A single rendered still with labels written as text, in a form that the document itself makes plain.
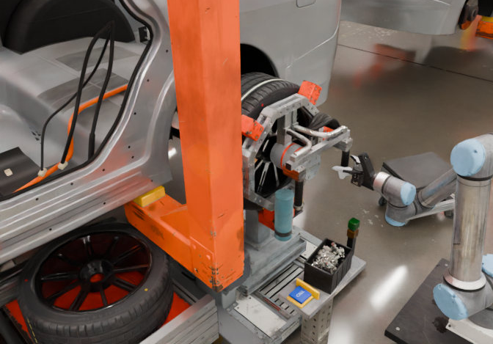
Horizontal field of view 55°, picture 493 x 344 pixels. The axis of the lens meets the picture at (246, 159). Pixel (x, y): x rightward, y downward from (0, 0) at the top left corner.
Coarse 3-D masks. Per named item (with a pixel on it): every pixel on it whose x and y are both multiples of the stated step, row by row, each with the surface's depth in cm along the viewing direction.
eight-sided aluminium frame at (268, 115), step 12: (300, 96) 216; (264, 108) 206; (276, 108) 210; (288, 108) 209; (300, 108) 225; (312, 108) 224; (264, 120) 207; (264, 132) 203; (252, 144) 202; (312, 144) 243; (252, 156) 203; (252, 168) 206; (252, 180) 210; (252, 192) 213; (264, 204) 224
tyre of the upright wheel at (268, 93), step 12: (252, 72) 229; (252, 84) 214; (264, 84) 214; (276, 84) 213; (288, 84) 218; (252, 96) 207; (264, 96) 208; (276, 96) 213; (288, 96) 220; (252, 108) 205; (288, 180) 247; (252, 204) 231
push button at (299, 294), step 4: (296, 288) 201; (300, 288) 201; (292, 292) 200; (296, 292) 200; (300, 292) 200; (304, 292) 200; (308, 292) 200; (292, 296) 198; (296, 296) 198; (300, 296) 198; (304, 296) 198; (308, 296) 198; (296, 300) 197; (300, 300) 196; (304, 300) 196
